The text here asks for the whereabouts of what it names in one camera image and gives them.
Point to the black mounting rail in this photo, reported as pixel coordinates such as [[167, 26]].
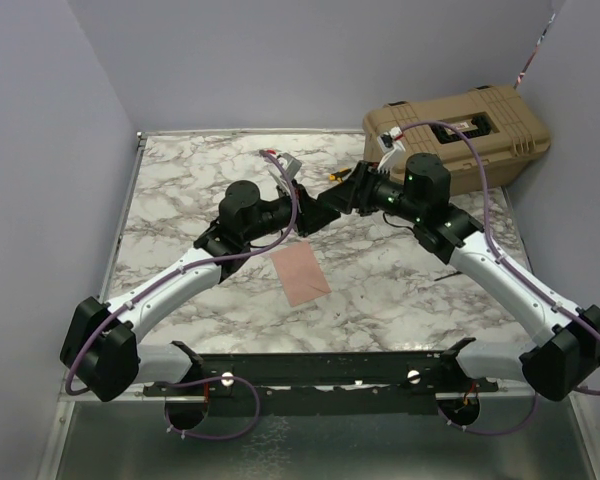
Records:
[[322, 384]]

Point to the tan plastic case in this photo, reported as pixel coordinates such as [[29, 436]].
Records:
[[501, 127]]

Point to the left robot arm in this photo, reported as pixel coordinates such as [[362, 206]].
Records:
[[103, 347]]

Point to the pink envelope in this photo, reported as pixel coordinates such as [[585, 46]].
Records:
[[300, 274]]

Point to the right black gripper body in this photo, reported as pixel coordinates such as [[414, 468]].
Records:
[[370, 180]]

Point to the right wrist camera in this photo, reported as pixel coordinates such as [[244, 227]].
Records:
[[393, 150]]

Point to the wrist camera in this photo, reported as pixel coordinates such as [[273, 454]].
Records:
[[393, 150], [289, 167]]

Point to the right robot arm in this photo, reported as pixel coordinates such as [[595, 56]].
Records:
[[564, 346]]

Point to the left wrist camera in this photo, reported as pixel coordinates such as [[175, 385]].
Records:
[[289, 167]]

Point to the yellow handled screwdriver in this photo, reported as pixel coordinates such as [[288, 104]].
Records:
[[340, 175]]

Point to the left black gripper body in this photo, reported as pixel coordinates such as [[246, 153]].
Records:
[[304, 223]]

